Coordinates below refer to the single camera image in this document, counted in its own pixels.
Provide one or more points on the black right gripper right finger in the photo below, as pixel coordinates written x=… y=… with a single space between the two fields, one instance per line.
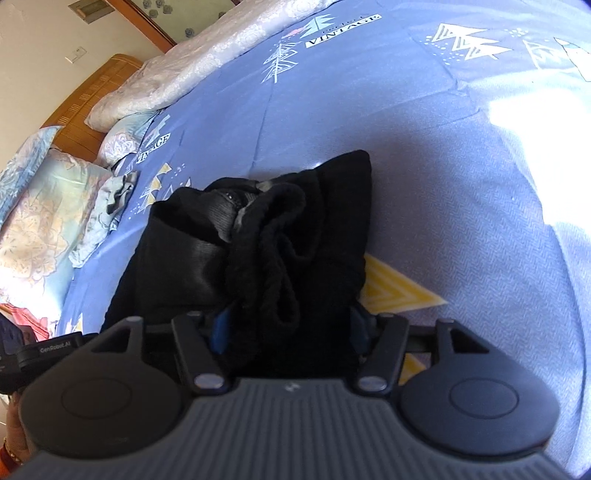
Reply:
x=380 y=341

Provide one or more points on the large floral pillow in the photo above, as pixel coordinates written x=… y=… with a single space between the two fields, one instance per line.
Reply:
x=43 y=229

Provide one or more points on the wooden headboard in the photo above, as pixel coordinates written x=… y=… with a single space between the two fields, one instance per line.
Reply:
x=75 y=137

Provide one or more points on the light blue crumpled garment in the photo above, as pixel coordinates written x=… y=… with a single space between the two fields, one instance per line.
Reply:
x=110 y=202

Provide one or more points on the wardrobe with frosted glass doors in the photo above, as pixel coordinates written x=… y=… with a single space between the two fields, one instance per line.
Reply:
x=166 y=23

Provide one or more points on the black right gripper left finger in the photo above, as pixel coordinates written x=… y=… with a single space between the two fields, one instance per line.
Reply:
x=199 y=371

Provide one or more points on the black pants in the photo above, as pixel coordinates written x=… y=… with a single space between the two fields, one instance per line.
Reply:
x=284 y=258

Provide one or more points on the person's left hand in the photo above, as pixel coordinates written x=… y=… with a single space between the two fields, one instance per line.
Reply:
x=16 y=443

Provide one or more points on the white quilted comforter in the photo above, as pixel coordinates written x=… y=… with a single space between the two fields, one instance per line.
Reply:
x=162 y=80

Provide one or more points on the small white patterned pillow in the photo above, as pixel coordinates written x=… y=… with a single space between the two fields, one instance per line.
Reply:
x=124 y=138

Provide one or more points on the wall switch plate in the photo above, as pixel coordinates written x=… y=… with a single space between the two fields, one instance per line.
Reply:
x=76 y=55

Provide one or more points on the blue floral pillow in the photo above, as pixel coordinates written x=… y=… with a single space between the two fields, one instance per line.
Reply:
x=22 y=167

